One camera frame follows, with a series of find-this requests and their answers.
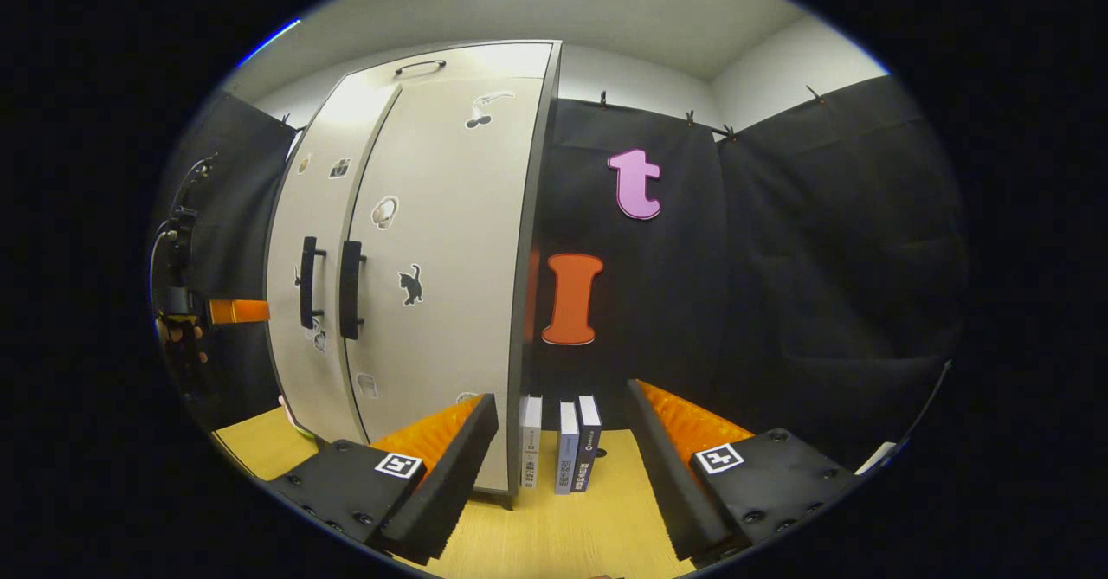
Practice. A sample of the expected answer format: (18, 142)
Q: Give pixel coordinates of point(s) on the grey cabinet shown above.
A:
(541, 172)

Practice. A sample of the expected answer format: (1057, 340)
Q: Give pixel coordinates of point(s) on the grey-blue book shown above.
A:
(567, 449)

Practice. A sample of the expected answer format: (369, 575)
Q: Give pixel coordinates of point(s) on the white book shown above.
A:
(530, 440)

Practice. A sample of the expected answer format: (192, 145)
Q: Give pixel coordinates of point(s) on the grey cabinet door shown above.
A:
(459, 233)
(320, 198)

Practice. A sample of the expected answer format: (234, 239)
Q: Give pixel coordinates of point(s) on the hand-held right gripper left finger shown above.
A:
(450, 492)

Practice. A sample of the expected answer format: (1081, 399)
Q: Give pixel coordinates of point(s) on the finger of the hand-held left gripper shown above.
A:
(238, 312)

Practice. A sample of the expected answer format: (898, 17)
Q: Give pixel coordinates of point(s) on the dark blue book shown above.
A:
(590, 432)

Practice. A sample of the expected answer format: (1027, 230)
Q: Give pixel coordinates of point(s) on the black backdrop cloth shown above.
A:
(822, 259)

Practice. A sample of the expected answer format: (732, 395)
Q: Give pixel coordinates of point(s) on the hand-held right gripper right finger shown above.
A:
(666, 484)

